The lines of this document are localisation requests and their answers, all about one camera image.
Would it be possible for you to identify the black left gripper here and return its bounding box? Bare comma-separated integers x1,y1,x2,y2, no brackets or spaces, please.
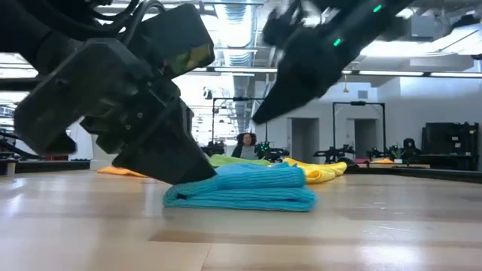
13,39,218,185

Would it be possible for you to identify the dark green microfiber towel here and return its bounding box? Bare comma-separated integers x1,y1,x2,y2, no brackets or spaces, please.
209,154,272,169

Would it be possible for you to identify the silver ribbed ceiling duct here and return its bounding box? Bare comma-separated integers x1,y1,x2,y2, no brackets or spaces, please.
217,0,258,68

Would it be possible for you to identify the wooden background table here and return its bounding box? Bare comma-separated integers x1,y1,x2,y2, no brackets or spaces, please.
368,163,430,169

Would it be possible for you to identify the orange microfiber towel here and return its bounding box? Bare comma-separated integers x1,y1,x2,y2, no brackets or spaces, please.
97,165,148,178

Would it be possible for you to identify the blue microfiber towel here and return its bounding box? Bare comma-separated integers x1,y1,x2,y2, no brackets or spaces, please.
162,161,318,212

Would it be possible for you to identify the yellow microfiber towel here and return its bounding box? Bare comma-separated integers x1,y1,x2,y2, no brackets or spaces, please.
282,157,348,184

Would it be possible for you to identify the person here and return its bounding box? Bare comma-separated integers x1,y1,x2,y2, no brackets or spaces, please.
230,132,259,160

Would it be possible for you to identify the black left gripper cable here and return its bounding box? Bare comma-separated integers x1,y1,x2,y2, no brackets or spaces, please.
86,0,163,42

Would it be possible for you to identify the black metal frame stand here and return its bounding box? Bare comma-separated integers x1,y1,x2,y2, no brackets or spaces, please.
332,100,386,157
212,96,269,151

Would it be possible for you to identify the black shelf cabinet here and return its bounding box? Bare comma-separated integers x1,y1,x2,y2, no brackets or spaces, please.
420,122,480,171

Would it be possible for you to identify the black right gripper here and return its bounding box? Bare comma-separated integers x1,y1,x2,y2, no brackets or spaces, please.
252,0,377,125

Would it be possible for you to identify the long ceiling light bar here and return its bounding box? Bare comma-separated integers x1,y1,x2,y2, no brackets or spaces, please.
0,63,482,79

